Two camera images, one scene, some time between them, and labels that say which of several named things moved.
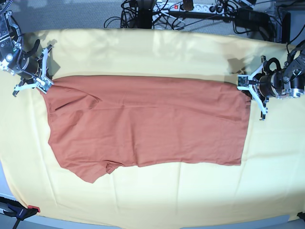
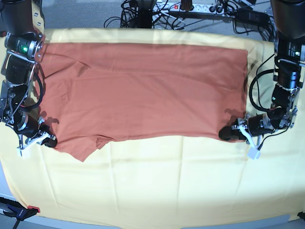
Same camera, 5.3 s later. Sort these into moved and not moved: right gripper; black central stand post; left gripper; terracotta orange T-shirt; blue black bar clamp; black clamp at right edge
Moved: right gripper; left gripper; terracotta orange T-shirt
Not moved: black clamp at right edge; black central stand post; blue black bar clamp
